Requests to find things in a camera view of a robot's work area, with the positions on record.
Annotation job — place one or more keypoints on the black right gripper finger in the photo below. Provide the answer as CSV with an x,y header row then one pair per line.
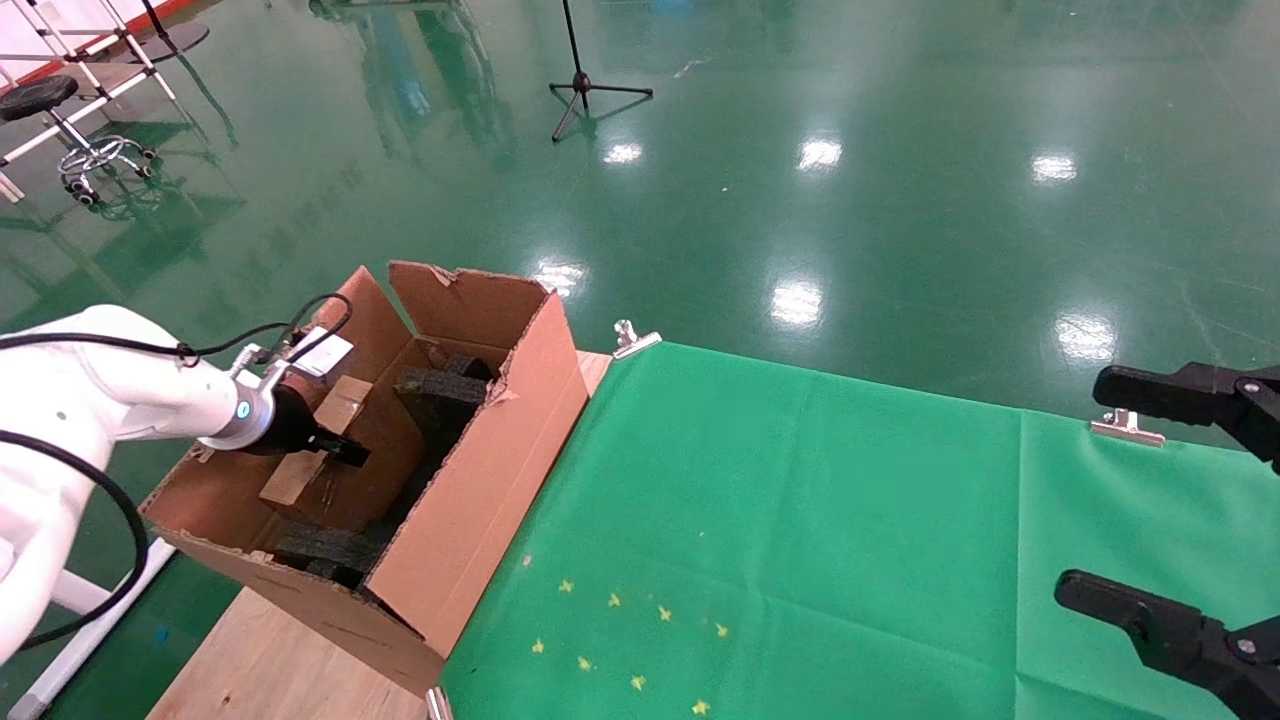
x,y
1200,395
1180,640

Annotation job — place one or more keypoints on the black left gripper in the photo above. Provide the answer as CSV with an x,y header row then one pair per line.
x,y
292,425

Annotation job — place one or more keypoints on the small taped cardboard box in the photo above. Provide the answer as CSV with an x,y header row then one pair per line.
x,y
292,482

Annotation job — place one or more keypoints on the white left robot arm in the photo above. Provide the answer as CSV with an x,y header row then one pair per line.
x,y
90,400

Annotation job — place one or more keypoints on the large open cardboard carton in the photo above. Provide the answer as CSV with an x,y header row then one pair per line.
x,y
480,520

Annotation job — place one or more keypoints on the black foam block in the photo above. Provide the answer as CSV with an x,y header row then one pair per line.
x,y
325,548
440,410

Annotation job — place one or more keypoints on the green table cloth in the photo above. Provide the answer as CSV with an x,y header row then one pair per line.
x,y
880,560

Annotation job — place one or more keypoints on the black tripod stand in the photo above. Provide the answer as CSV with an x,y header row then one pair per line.
x,y
585,84

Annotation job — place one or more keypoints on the black round-base stand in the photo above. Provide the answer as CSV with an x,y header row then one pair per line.
x,y
185,40

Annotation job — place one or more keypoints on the black stool chrome base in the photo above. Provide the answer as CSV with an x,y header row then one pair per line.
x,y
35,97

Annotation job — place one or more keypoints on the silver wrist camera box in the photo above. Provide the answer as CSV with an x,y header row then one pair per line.
x,y
325,352

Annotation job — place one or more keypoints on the white tube frame leg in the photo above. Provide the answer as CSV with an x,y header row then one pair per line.
x,y
50,590

